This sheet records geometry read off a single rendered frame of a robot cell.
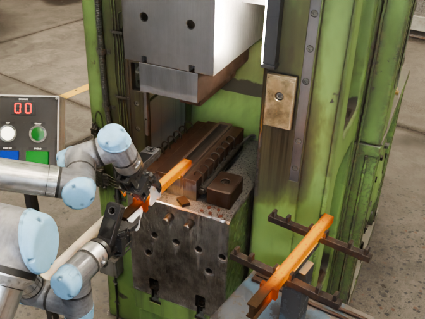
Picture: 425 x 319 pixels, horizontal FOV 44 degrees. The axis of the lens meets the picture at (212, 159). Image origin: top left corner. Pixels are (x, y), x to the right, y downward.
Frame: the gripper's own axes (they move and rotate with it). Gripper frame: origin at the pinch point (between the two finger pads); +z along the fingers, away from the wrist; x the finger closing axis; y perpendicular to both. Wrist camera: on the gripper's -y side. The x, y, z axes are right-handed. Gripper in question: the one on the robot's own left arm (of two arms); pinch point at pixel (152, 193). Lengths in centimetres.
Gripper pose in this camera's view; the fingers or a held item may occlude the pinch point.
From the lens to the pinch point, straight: 164.1
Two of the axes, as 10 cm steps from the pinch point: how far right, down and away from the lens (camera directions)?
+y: -3.8, 8.2, -4.4
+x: 9.1, 2.3, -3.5
